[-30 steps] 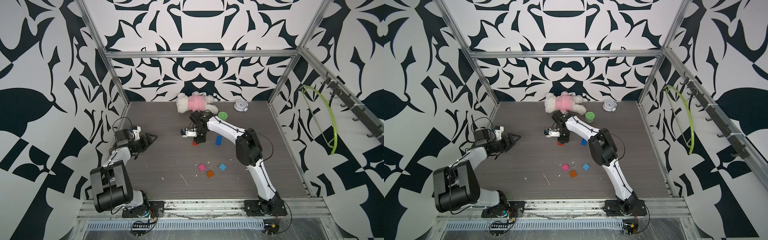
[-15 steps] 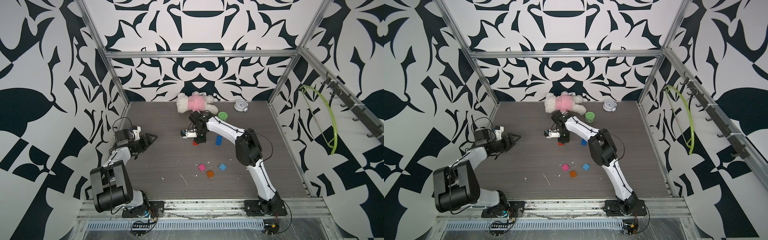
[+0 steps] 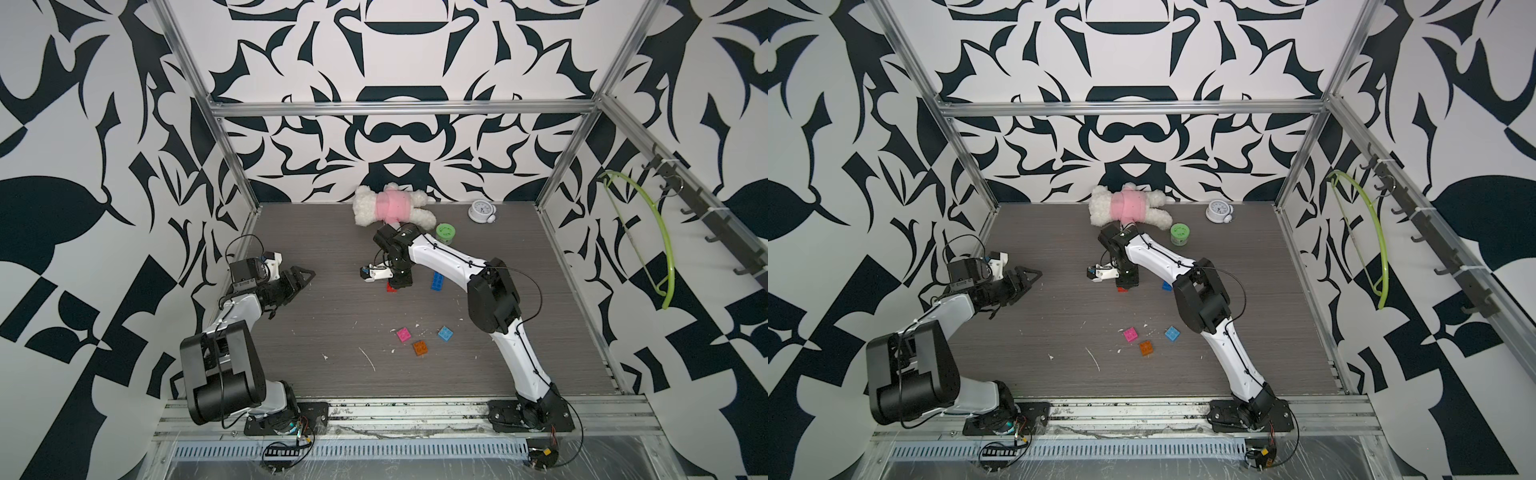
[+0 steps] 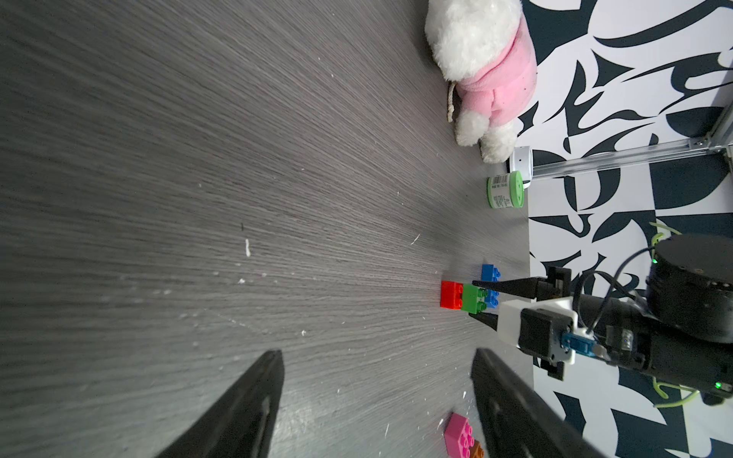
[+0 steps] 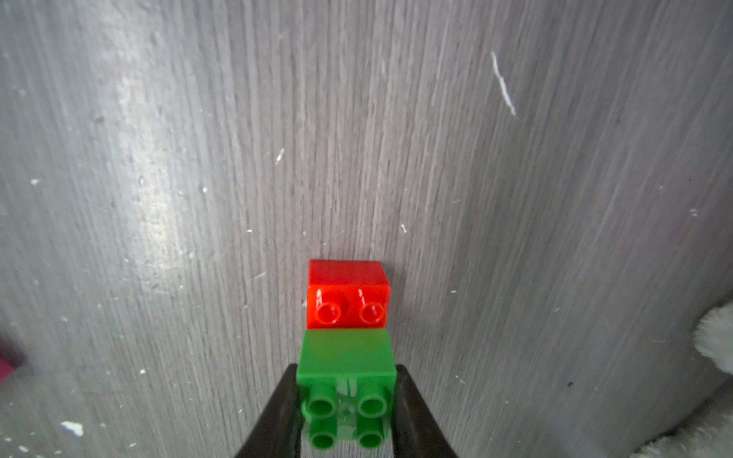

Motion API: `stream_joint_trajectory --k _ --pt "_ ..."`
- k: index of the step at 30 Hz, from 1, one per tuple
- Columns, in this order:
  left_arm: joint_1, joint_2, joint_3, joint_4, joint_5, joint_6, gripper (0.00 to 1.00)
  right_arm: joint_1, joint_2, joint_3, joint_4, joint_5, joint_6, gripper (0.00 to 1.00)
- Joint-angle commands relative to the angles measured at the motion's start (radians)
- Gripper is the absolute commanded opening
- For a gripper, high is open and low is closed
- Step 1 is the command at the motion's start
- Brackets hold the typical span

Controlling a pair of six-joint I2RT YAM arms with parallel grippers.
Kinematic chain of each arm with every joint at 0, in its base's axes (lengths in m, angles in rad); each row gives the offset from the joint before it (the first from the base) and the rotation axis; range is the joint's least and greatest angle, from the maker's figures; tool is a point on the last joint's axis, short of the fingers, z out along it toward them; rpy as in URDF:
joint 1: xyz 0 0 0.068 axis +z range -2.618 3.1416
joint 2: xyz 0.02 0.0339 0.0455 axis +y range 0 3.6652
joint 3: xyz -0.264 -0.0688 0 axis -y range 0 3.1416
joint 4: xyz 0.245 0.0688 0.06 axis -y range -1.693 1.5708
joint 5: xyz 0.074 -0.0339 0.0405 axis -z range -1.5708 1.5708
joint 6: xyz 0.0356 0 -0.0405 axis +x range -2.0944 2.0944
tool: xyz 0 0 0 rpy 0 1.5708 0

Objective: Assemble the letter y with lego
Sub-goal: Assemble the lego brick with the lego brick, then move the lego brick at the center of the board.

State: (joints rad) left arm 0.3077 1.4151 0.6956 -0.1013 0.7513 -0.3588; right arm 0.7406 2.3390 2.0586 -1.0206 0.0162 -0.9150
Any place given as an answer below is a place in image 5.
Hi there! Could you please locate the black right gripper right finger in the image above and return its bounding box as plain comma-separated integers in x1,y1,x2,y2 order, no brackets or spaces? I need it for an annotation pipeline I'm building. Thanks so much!
391,364,457,458

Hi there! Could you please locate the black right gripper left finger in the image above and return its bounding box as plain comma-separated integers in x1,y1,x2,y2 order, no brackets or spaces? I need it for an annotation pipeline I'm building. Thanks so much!
235,364,303,458

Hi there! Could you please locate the green lego brick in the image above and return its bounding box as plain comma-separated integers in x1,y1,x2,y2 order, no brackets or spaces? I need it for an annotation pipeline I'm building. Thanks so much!
296,328,397,450

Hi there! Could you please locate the red lego brick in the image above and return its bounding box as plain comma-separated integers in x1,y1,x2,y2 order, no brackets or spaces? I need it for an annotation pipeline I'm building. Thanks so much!
307,260,391,329

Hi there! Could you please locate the pink lego brick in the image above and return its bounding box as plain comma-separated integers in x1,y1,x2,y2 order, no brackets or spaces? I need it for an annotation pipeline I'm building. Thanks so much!
0,359,15,382

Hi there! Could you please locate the white plush toy pink shirt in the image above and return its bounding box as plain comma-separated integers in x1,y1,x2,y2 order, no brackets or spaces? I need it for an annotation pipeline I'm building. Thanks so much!
629,302,733,458

